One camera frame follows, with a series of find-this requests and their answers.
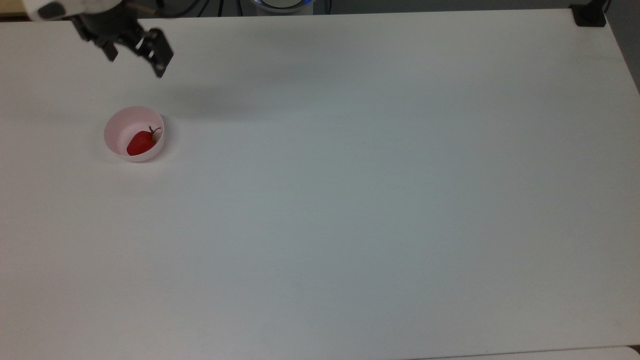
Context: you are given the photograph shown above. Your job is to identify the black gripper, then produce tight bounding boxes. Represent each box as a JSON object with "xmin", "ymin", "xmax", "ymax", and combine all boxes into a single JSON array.
[{"xmin": 70, "ymin": 4, "xmax": 175, "ymax": 79}]

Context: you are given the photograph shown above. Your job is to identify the red strawberry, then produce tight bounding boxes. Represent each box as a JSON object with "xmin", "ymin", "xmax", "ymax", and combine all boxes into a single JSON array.
[{"xmin": 126, "ymin": 125, "xmax": 163, "ymax": 157}]

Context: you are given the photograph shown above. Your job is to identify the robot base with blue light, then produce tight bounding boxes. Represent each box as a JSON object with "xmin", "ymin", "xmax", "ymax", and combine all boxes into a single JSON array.
[{"xmin": 240, "ymin": 0, "xmax": 332, "ymax": 15}]

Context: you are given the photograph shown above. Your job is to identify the pink plastic bowl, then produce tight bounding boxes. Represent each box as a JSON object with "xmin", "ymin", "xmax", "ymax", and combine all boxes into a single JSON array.
[{"xmin": 103, "ymin": 105, "xmax": 165, "ymax": 163}]

